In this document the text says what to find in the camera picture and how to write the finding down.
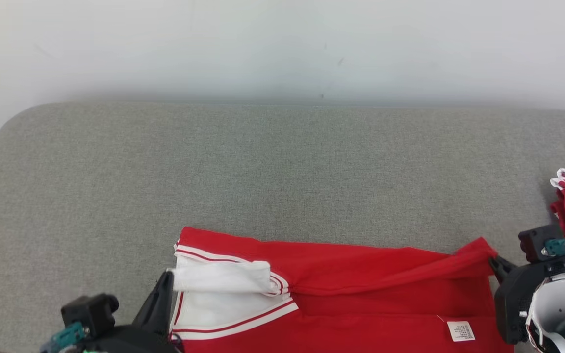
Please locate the red jersey white trim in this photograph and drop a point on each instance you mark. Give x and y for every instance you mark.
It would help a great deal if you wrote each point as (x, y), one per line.
(361, 294)

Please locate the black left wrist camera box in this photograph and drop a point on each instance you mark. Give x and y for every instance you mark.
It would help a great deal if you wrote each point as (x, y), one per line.
(91, 311)

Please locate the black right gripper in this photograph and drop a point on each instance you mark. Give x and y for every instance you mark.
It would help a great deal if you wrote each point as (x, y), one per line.
(513, 309)

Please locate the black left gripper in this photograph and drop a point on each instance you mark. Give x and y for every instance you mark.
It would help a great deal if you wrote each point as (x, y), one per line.
(130, 342)

